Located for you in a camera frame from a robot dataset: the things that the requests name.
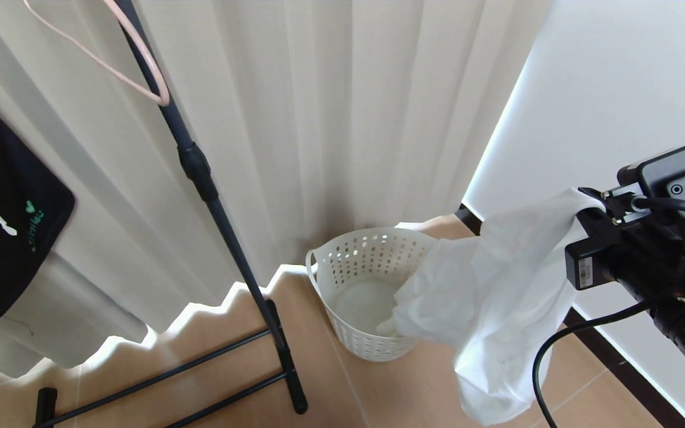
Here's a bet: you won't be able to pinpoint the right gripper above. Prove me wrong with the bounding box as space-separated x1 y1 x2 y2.
565 211 685 299

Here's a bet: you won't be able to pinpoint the white garment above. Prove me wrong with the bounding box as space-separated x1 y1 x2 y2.
376 188 608 427

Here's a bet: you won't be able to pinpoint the black shorts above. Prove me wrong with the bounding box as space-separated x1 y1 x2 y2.
0 80 76 417

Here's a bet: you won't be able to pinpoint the white laundry basket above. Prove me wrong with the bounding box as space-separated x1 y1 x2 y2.
306 227 438 363

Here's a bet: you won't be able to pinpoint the black clothes rack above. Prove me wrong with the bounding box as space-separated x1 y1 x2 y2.
33 0 309 428

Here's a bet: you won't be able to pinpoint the pink clothes hanger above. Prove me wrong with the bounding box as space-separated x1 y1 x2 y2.
23 0 171 107

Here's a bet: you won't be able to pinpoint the beige curtain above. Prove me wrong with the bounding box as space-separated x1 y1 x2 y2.
0 0 554 381

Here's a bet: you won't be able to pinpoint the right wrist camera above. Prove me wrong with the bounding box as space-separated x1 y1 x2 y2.
577 141 685 256

